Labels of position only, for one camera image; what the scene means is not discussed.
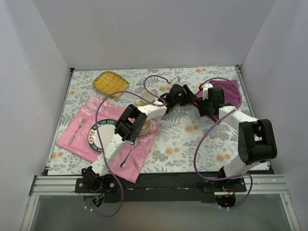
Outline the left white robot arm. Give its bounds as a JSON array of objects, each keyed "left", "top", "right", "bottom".
[{"left": 82, "top": 84, "right": 196, "bottom": 193}]

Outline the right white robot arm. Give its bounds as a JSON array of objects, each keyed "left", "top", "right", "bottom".
[{"left": 196, "top": 84, "right": 277, "bottom": 191}]

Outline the pale green mug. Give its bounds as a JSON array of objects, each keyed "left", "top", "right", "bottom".
[{"left": 134, "top": 90, "right": 155, "bottom": 107}]

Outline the cream enamel mug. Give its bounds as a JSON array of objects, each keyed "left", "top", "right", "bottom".
[{"left": 139, "top": 120, "right": 151, "bottom": 136}]

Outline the silver spoon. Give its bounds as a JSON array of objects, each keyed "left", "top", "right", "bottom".
[{"left": 120, "top": 139, "right": 139, "bottom": 168}]

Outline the yellow woven tray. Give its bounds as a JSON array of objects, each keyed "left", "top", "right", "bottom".
[{"left": 93, "top": 71, "right": 129, "bottom": 94}]

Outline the white plate blue rim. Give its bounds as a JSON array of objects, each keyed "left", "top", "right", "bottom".
[{"left": 87, "top": 119, "right": 116, "bottom": 153}]

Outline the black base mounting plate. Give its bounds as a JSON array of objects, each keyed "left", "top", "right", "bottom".
[{"left": 75, "top": 172, "right": 246, "bottom": 203}]

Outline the pink floral cloth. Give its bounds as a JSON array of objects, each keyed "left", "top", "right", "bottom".
[{"left": 56, "top": 97, "right": 162, "bottom": 183}]

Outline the silver fork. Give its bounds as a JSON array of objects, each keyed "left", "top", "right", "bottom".
[{"left": 68, "top": 118, "right": 86, "bottom": 145}]

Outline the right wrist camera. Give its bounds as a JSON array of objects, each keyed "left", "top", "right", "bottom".
[{"left": 200, "top": 83, "right": 213, "bottom": 100}]

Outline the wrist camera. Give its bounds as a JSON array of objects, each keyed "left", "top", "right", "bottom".
[
  {"left": 170, "top": 77, "right": 181, "bottom": 86},
  {"left": 200, "top": 83, "right": 213, "bottom": 100}
]

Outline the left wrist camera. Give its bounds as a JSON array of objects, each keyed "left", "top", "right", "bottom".
[{"left": 170, "top": 77, "right": 181, "bottom": 86}]

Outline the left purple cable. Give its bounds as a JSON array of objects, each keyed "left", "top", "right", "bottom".
[{"left": 91, "top": 75, "right": 174, "bottom": 217}]

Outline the purple cable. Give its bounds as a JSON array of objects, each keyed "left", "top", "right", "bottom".
[
  {"left": 193, "top": 77, "right": 254, "bottom": 210},
  {"left": 91, "top": 75, "right": 174, "bottom": 217}
]

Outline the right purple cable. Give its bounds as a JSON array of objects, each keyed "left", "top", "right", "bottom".
[{"left": 193, "top": 77, "right": 254, "bottom": 210}]

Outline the aluminium frame rail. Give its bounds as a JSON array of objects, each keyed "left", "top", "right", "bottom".
[{"left": 20, "top": 175, "right": 85, "bottom": 231}]

